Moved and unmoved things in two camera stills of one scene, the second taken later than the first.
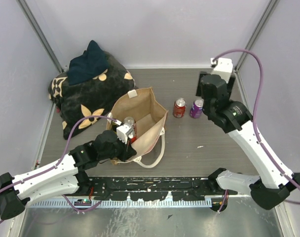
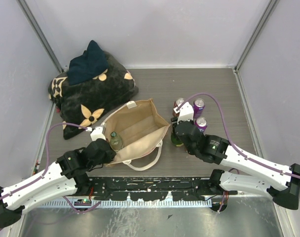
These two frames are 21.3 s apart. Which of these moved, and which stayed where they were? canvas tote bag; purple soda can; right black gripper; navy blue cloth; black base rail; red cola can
Moved: canvas tote bag; right black gripper
Stayed: black base rail; navy blue cloth; red cola can; purple soda can
